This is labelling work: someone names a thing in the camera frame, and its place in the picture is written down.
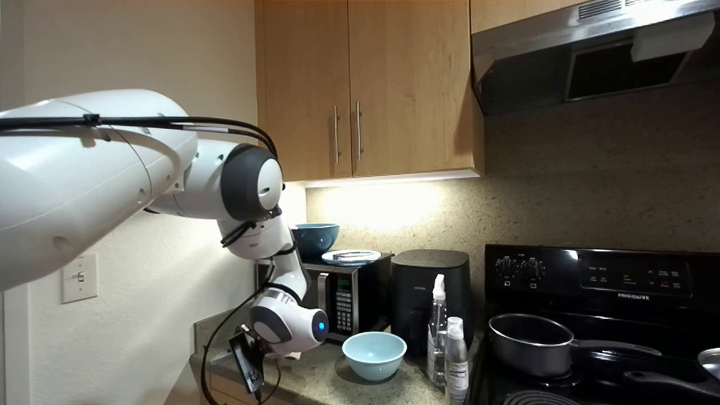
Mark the black frying pan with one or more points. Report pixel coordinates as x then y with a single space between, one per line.
652 377

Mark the large dark blue bowl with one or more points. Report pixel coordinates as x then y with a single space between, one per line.
313 240

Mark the white wall switch plate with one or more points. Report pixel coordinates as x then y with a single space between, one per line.
80 280

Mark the clear spray bottle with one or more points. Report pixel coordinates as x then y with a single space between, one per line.
436 331

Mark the stainless range hood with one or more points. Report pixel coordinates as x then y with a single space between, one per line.
598 48

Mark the black and silver microwave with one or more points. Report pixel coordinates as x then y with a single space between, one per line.
347 296

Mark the blue plate on microwave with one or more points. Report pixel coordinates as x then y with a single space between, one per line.
350 257

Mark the black saucepan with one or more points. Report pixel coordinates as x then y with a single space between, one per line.
544 347

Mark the wooden upper cabinet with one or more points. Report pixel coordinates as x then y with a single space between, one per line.
356 89

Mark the black electric stove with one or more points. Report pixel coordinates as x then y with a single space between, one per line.
661 300

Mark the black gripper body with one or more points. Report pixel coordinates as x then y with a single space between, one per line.
249 355

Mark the small light blue bowl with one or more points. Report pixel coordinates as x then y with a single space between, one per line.
375 355

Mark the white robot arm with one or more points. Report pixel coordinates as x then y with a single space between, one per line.
77 167

